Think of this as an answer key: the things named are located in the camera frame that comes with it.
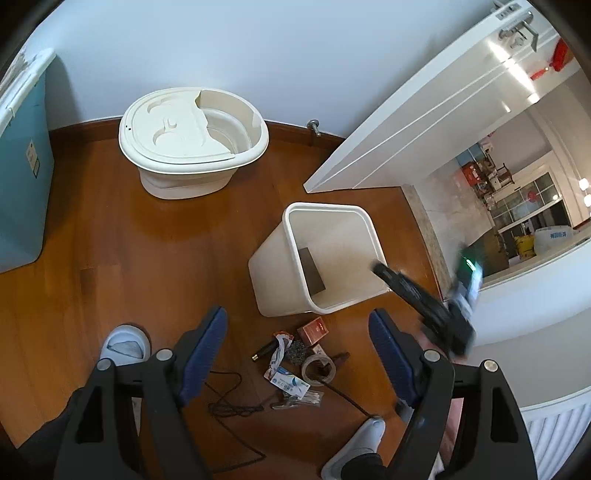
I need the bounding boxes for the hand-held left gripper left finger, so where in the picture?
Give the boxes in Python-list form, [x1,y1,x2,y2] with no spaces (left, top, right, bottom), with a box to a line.
[53,305,229,480]

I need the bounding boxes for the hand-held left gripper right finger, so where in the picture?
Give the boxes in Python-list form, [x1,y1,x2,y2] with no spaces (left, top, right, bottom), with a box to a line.
[368,308,539,480]

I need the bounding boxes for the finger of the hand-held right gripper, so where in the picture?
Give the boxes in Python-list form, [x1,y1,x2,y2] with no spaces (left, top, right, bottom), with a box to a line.
[372,261,451,325]

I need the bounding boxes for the white red wrapper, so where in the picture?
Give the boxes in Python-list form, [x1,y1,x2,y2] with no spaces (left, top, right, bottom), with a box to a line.
[270,331,296,371]

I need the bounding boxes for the small red box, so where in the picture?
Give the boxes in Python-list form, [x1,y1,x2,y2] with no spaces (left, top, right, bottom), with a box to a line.
[297,318,329,346]

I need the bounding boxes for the blue white packet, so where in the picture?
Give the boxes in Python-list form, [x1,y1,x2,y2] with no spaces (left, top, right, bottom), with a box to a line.
[264,367,310,398]

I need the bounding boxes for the clear tape roll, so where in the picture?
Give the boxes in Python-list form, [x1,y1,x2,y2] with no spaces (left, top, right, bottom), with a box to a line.
[301,354,338,386]

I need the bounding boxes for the steel wool scourer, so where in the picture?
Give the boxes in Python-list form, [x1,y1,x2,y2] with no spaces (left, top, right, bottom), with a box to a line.
[287,339,309,367]

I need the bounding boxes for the cream plastic trash bin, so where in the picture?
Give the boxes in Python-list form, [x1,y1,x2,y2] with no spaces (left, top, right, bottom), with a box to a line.
[248,202,392,318]

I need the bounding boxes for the cotton swab pack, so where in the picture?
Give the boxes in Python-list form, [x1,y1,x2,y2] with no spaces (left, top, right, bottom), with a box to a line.
[272,390,324,411]

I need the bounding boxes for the white slipper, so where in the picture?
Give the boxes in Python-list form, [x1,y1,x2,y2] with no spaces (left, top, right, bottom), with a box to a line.
[100,324,151,367]
[321,415,386,480]

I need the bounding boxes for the yellow bucket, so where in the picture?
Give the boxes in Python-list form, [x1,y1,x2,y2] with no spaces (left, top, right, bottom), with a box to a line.
[513,234,536,259]

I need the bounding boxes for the person's right leg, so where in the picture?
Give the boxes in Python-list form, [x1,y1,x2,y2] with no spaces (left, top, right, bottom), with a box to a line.
[339,452,398,480]

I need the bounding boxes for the person's leg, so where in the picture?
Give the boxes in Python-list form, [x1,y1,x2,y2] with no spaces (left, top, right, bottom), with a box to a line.
[18,392,93,480]
[339,452,398,480]

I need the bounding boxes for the glass pane door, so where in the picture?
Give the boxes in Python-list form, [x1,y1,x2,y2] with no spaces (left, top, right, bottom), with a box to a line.
[492,171,566,232]

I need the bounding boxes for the wooden chair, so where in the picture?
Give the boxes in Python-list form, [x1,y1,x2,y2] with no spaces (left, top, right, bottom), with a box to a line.
[489,161,515,190]

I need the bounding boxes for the white louvered panel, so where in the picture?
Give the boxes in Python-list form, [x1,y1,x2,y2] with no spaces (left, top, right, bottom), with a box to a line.
[519,392,591,480]

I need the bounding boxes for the white door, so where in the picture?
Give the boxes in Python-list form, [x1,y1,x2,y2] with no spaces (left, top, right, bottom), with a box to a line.
[303,0,573,193]

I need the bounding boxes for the person's left leg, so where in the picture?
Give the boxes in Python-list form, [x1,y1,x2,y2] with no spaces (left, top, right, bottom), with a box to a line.
[18,392,93,480]

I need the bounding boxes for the cream foot bath tub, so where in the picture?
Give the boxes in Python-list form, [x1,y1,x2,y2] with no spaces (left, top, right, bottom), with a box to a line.
[118,87,270,200]

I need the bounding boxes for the blue storage box white lid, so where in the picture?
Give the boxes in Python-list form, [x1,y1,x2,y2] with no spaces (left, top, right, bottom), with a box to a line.
[0,48,56,274]

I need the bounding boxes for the red door ornament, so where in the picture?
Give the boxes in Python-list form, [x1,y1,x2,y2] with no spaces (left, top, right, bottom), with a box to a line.
[531,39,572,81]

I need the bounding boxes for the black cable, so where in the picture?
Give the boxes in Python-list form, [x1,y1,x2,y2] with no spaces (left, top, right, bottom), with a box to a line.
[203,369,269,474]

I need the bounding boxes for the metal door handle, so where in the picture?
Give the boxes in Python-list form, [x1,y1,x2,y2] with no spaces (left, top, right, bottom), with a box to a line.
[493,0,539,51]

